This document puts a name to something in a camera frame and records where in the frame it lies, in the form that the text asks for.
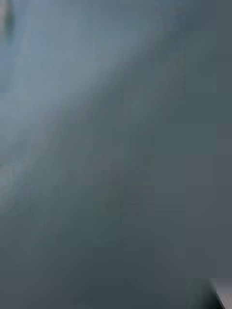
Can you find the shallow white box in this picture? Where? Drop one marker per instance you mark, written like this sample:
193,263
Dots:
226,299

